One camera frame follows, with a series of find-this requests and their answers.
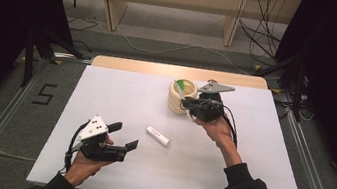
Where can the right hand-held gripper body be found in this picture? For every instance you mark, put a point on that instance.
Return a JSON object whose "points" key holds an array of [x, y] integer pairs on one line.
{"points": [[209, 109]]}

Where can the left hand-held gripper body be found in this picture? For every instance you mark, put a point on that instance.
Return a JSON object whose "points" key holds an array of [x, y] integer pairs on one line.
{"points": [[93, 130]]}

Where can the cream ribbed pen holder cup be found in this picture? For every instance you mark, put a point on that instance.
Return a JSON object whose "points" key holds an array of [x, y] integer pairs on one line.
{"points": [[175, 104]]}

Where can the green highlighter pen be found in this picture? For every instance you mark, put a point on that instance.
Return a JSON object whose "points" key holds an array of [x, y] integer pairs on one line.
{"points": [[183, 85]]}

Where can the person's right hand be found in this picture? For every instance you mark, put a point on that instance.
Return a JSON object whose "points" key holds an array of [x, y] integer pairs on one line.
{"points": [[218, 130]]}

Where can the person's left hand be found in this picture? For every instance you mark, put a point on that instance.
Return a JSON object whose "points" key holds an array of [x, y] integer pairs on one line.
{"points": [[81, 167]]}

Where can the white table mat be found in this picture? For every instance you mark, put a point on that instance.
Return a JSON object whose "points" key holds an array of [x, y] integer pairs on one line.
{"points": [[132, 163]]}

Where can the white eraser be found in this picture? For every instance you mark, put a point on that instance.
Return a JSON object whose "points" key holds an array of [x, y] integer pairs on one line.
{"points": [[157, 136]]}

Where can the black tripod stand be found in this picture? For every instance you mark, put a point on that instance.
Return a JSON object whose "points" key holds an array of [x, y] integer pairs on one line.
{"points": [[29, 60], [298, 93]]}

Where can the short aluminium rail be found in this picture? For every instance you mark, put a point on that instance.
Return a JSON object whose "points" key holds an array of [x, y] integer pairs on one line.
{"points": [[72, 57]]}

